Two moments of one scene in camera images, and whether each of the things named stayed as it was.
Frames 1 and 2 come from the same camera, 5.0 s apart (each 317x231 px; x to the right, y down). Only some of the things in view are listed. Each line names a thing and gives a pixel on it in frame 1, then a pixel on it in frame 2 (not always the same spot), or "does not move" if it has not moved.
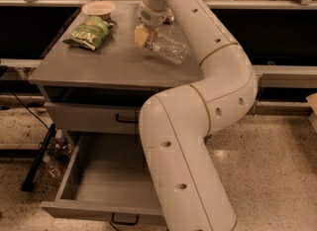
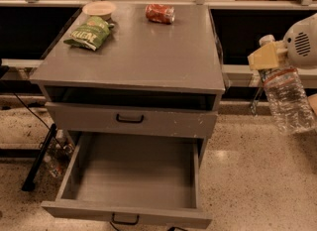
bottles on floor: x=57 y=155 does not move
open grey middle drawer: x=108 y=177 does not move
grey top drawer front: x=95 y=118 does not move
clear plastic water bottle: x=166 y=48 to x=287 y=96
